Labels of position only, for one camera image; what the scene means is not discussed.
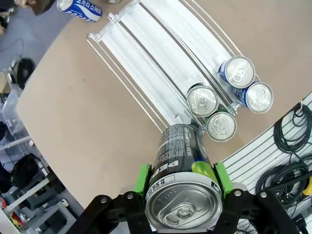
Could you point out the clear plastic storage bin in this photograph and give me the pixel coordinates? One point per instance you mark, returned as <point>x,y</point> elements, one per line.
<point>12,114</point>

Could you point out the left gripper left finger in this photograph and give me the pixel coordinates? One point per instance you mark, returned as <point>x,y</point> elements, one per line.
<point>109,214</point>

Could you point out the blue Pocari display can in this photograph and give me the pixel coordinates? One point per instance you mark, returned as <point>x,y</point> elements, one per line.
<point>83,9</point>

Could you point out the green soda can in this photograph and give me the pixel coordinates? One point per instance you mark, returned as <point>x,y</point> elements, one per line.
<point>202,101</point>
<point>221,126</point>

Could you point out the black Pepsi can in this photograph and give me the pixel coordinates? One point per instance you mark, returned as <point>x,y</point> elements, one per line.
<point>175,156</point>

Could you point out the white slatted panel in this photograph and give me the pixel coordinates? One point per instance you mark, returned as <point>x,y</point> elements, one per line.
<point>256,156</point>

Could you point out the clear acrylic can rack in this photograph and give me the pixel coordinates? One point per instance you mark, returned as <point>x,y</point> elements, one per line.
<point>151,48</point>

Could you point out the grey metal frame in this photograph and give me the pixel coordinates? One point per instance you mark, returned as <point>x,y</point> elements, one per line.
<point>36,197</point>

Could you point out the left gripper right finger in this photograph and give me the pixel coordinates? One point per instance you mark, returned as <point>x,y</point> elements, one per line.
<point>258,214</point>

